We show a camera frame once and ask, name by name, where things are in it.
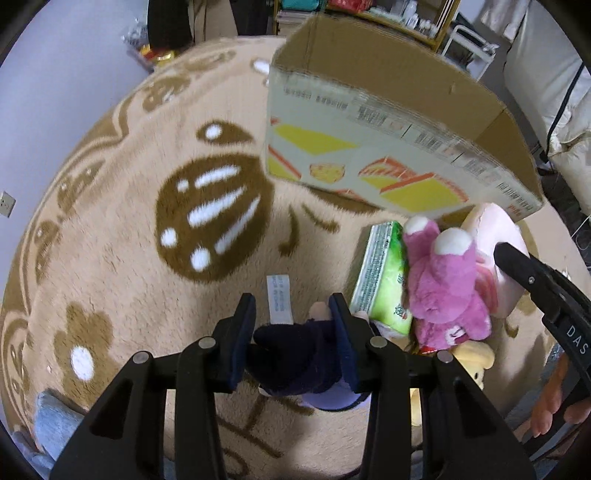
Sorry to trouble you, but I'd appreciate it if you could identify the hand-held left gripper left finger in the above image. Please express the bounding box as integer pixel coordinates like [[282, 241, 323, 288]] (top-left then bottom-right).
[[48, 293, 257, 480]]

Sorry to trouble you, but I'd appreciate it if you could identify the white metal rack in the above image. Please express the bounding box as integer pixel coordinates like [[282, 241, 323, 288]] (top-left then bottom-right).
[[442, 23, 500, 83]]

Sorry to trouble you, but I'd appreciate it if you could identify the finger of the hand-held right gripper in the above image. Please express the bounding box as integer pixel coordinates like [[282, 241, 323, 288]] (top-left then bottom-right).
[[493, 242, 561, 324]]

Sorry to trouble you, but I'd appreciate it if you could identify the person's right hand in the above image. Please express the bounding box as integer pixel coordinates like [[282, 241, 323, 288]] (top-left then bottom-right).
[[529, 353, 591, 439]]

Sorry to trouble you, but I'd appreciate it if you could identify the navy blue plush doll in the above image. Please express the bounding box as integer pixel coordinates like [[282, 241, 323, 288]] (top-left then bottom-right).
[[245, 274, 370, 412]]

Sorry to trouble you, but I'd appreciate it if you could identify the yellow plush bear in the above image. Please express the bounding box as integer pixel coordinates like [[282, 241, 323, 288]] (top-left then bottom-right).
[[392, 339, 496, 462]]

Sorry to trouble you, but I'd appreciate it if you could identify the yellow storage shelf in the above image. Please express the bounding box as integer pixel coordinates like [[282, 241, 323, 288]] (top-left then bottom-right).
[[272, 0, 462, 52]]

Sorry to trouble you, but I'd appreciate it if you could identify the beige patterned plush rug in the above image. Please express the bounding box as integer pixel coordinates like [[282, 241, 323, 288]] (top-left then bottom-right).
[[0, 34, 588, 480]]

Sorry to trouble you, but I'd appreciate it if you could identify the red and yellow packet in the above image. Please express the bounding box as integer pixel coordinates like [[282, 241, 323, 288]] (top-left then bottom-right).
[[140, 44, 178, 70]]

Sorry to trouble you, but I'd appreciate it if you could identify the white sofa cushion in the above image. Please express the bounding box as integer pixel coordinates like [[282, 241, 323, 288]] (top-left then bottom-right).
[[502, 0, 591, 214]]

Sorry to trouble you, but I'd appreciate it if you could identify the blue denim cloth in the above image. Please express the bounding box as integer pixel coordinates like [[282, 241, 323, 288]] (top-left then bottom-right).
[[14, 391, 86, 468]]

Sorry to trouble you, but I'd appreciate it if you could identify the pink plush bear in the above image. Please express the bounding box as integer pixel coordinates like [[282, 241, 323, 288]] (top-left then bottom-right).
[[401, 216, 493, 352]]

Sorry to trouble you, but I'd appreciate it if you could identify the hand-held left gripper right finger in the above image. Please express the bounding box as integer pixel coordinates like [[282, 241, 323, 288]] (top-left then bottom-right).
[[328, 292, 551, 480]]

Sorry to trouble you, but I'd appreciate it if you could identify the black cable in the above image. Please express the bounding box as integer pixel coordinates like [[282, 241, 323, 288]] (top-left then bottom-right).
[[537, 65, 587, 163]]

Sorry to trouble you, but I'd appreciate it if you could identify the pink and white plush cushion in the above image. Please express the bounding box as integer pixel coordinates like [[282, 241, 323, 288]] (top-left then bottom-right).
[[461, 202, 533, 320]]

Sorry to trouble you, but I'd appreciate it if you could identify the green tissue packet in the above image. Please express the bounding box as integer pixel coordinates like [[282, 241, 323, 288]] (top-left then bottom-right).
[[349, 221, 414, 336]]

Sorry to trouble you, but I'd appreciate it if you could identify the printed cardboard box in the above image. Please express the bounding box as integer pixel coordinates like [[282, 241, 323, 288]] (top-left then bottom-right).
[[265, 13, 546, 220]]

